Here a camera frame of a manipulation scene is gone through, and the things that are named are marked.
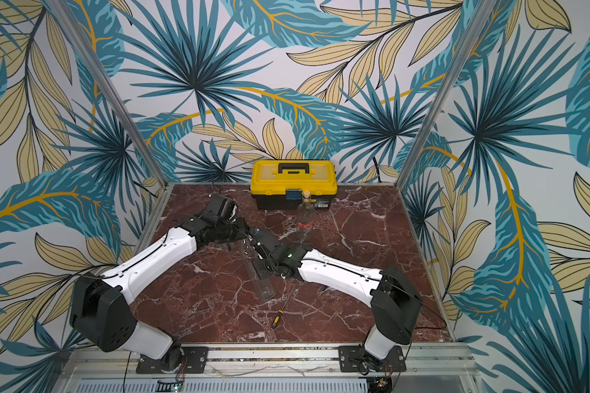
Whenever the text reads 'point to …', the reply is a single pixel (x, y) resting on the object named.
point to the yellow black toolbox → (279, 184)
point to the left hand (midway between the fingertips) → (247, 233)
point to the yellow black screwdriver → (277, 318)
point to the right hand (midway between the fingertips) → (261, 260)
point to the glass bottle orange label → (265, 286)
